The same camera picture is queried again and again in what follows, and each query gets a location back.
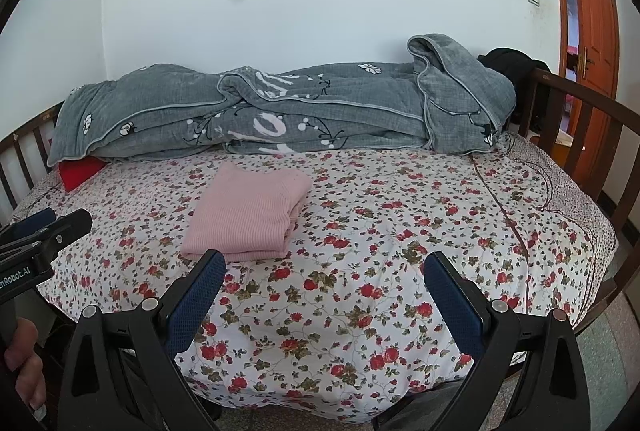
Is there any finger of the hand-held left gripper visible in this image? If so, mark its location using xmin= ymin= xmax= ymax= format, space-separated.
xmin=0 ymin=208 xmax=57 ymax=239
xmin=0 ymin=210 xmax=94 ymax=262

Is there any red pillow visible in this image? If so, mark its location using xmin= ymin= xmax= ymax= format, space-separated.
xmin=59 ymin=158 xmax=107 ymax=192

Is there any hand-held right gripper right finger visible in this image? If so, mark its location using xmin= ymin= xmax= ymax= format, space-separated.
xmin=423 ymin=252 xmax=593 ymax=431

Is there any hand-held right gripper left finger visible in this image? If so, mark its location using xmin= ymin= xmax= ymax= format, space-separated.
xmin=59 ymin=249 xmax=227 ymax=431

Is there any black garment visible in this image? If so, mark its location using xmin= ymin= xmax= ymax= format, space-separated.
xmin=477 ymin=47 xmax=551 ymax=132

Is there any dark wooden bed frame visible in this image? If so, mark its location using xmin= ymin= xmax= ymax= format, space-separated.
xmin=0 ymin=66 xmax=640 ymax=382

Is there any pink knit sweater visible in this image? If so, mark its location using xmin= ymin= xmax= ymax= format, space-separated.
xmin=180 ymin=161 xmax=314 ymax=262

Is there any brown wooden door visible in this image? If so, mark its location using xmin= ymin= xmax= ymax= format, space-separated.
xmin=565 ymin=0 xmax=622 ymax=112

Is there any person's left hand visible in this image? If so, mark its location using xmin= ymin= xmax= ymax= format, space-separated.
xmin=4 ymin=318 xmax=47 ymax=417

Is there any red rose print quilt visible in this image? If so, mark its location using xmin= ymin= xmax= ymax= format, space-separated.
xmin=35 ymin=146 xmax=601 ymax=412

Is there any grey floral blanket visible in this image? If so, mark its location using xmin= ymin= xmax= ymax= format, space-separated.
xmin=47 ymin=34 xmax=517 ymax=164

